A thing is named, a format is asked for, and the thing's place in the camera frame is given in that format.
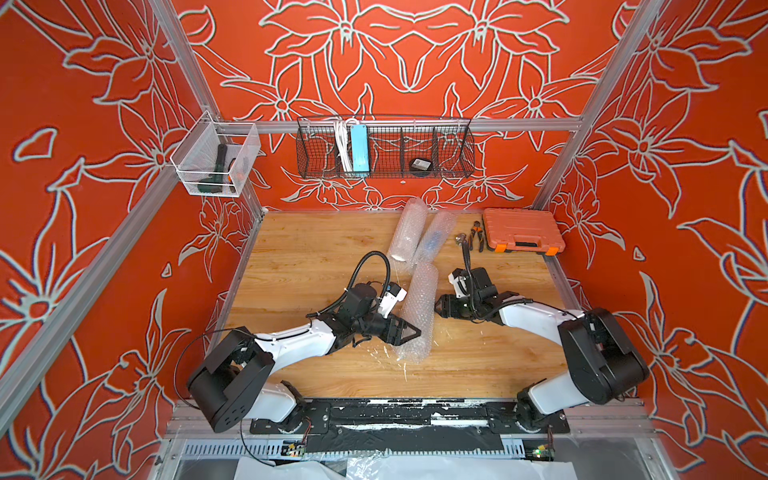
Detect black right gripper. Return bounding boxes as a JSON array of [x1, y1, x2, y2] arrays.
[[430, 293, 482, 321]]

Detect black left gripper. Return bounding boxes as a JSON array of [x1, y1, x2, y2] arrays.
[[352, 311, 422, 350]]

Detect bubble wrap sheet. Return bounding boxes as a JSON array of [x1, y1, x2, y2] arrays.
[[395, 263, 438, 364]]

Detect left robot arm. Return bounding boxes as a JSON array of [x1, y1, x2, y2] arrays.
[[186, 283, 422, 433]]

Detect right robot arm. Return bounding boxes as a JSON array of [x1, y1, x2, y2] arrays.
[[434, 268, 650, 433]]

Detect orange tool case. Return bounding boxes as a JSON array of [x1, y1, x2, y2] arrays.
[[482, 208, 566, 257]]

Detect small black device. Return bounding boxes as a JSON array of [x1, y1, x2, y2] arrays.
[[409, 158, 433, 174]]

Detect light blue box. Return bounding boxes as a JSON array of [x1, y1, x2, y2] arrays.
[[350, 123, 370, 176]]

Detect aluminium horizontal back bar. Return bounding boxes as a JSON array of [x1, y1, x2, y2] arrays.
[[214, 118, 582, 136]]

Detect dark green flashlight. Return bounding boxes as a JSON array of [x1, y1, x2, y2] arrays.
[[198, 144, 228, 194]]

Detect clear acrylic box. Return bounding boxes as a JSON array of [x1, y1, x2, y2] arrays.
[[171, 111, 261, 198]]

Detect aluminium left side bar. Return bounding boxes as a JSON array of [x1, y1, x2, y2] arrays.
[[1, 166, 178, 434]]

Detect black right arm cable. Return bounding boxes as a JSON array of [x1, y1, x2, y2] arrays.
[[459, 235, 481, 313]]

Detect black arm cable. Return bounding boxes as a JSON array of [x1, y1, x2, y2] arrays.
[[305, 250, 392, 319], [459, 235, 481, 313]]

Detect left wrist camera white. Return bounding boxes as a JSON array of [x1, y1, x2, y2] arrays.
[[377, 282, 407, 318]]

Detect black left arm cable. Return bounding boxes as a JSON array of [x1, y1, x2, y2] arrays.
[[305, 250, 392, 319]]

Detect orange handled pliers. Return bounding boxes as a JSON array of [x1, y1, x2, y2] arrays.
[[468, 221, 486, 252]]

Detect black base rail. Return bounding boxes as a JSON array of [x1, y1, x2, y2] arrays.
[[248, 398, 570, 461]]

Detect black wire basket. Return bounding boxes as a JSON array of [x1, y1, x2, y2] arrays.
[[296, 114, 476, 180]]

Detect white cable bundle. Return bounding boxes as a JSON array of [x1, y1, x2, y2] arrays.
[[333, 119, 354, 176]]

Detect aluminium frame post right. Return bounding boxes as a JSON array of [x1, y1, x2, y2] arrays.
[[532, 0, 666, 211]]

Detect aluminium frame post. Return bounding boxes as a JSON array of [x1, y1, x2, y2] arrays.
[[151, 1, 264, 221], [532, 0, 666, 211]]

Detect aluminium frame post left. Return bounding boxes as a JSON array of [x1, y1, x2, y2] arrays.
[[151, 1, 264, 221]]

